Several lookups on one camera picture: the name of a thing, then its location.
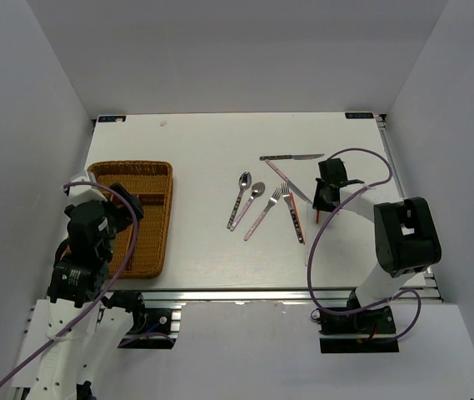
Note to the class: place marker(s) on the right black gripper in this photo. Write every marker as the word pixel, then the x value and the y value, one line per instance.
pixel 317 203

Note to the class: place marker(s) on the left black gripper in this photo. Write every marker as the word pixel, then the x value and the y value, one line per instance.
pixel 124 212

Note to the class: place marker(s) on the white chopstick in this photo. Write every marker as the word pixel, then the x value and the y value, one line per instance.
pixel 305 234

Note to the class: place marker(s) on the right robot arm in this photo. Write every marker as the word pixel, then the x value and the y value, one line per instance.
pixel 406 240

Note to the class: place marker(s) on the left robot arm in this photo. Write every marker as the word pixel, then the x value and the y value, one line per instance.
pixel 85 326

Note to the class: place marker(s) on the brown wicker cutlery tray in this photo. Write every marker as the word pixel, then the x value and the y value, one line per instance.
pixel 151 183

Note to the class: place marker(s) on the orange chopstick under fork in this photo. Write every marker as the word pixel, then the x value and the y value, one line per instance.
pixel 297 223

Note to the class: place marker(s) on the right blue table label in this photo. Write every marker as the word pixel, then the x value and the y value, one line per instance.
pixel 359 115

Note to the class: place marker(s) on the blue table label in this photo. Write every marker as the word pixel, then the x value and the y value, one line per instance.
pixel 359 115
pixel 111 119

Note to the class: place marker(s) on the left blue table label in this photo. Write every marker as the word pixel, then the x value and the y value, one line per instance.
pixel 111 119

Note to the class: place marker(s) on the dark handled table knife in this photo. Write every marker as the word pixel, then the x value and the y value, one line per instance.
pixel 297 157

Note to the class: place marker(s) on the pink handled table knife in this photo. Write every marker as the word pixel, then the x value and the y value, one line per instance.
pixel 289 183

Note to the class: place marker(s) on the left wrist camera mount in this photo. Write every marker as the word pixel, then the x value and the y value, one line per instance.
pixel 79 189

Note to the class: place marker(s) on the dark handled fork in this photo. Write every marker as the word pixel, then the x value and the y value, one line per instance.
pixel 286 198

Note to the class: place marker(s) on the pink handled fork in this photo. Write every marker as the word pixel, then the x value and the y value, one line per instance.
pixel 273 200

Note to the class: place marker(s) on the pink handled spoon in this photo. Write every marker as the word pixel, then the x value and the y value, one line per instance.
pixel 258 189

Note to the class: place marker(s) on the dark handled spoon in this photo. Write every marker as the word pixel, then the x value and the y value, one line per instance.
pixel 244 183

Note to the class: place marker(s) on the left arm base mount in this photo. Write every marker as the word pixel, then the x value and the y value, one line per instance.
pixel 153 325

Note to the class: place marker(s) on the aluminium table rail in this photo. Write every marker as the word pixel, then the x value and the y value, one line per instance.
pixel 415 152

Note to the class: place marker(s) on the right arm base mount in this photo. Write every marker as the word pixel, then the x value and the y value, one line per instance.
pixel 372 331

